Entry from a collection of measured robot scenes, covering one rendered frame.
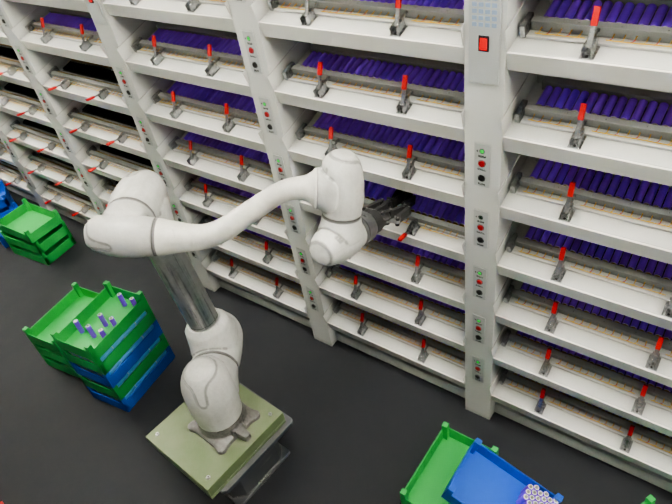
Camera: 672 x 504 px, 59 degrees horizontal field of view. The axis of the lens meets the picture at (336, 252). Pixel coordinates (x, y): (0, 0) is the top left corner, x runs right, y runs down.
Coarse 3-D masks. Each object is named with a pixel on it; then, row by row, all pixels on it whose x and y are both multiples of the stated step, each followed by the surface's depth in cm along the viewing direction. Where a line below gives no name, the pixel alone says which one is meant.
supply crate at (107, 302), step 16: (112, 288) 239; (96, 304) 235; (112, 304) 237; (128, 304) 236; (144, 304) 231; (80, 320) 230; (96, 320) 231; (128, 320) 225; (64, 336) 224; (80, 336) 226; (112, 336) 220; (80, 352) 216; (96, 352) 214
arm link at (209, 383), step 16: (192, 368) 180; (208, 368) 179; (224, 368) 182; (192, 384) 177; (208, 384) 177; (224, 384) 180; (192, 400) 178; (208, 400) 178; (224, 400) 181; (240, 400) 191; (208, 416) 181; (224, 416) 183
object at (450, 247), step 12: (312, 168) 198; (300, 204) 199; (384, 228) 180; (396, 228) 179; (420, 228) 176; (396, 240) 182; (408, 240) 178; (420, 240) 174; (432, 240) 172; (444, 240) 171; (456, 240) 170; (444, 252) 171; (456, 252) 168
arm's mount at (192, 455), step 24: (240, 384) 207; (264, 408) 197; (168, 432) 197; (192, 432) 195; (264, 432) 191; (168, 456) 189; (192, 456) 188; (216, 456) 186; (240, 456) 185; (192, 480) 185; (216, 480) 180
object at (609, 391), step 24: (504, 336) 187; (528, 336) 186; (504, 360) 186; (528, 360) 183; (552, 360) 181; (576, 360) 177; (552, 384) 179; (576, 384) 175; (600, 384) 173; (624, 384) 171; (648, 384) 168; (624, 408) 167; (648, 408) 166
